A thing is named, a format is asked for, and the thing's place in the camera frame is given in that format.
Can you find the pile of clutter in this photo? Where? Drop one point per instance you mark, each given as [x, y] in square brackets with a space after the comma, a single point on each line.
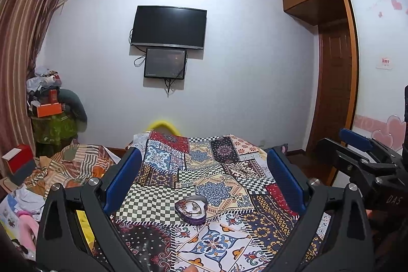
[43, 84]

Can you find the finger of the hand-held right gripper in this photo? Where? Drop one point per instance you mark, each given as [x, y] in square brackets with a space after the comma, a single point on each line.
[341, 160]
[355, 137]

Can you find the black wall television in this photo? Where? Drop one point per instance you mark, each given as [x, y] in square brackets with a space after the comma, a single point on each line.
[169, 25]

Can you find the red label sticker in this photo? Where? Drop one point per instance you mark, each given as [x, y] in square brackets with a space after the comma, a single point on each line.
[386, 63]

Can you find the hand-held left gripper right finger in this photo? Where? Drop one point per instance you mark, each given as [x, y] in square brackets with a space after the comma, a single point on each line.
[287, 179]

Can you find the striped brown curtain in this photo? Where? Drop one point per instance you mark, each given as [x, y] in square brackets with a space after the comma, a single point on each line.
[22, 52]

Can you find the red and white box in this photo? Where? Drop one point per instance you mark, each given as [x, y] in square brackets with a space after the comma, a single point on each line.
[17, 159]

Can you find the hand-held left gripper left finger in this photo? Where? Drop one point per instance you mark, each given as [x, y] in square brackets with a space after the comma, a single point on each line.
[122, 176]

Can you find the patchwork printed blanket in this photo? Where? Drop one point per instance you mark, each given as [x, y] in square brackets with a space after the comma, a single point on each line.
[223, 182]

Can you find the small black wall screen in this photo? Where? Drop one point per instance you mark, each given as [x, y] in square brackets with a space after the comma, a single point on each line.
[165, 63]

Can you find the yellow sheet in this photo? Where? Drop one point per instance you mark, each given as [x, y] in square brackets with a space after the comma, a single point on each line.
[85, 227]

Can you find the purple heart-shaped tin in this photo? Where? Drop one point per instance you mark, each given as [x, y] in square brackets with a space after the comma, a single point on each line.
[191, 219]

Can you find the yellow round object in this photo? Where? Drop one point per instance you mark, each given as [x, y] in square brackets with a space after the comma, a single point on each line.
[164, 125]

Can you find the orange box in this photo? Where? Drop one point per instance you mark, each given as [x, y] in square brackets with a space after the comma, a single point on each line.
[49, 110]

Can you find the striped brown blanket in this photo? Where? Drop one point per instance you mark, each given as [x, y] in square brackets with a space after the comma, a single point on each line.
[73, 160]

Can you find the wooden wardrobe with white door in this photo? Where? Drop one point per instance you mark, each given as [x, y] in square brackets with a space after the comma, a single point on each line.
[376, 36]

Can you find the dark teal bag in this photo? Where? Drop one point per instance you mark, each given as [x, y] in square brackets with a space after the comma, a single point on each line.
[76, 109]

